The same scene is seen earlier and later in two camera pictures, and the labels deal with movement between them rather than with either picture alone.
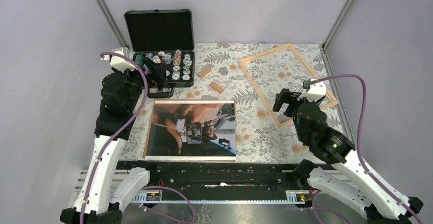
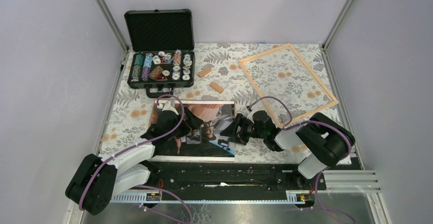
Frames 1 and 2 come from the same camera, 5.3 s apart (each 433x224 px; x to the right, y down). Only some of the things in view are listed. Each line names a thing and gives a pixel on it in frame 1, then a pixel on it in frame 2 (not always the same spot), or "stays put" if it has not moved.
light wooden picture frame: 288,46 stays put
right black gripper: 286,96 -> 242,121
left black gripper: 158,74 -> 192,123
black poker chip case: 167,36 stays put
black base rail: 212,176 stays put
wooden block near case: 203,72 stays put
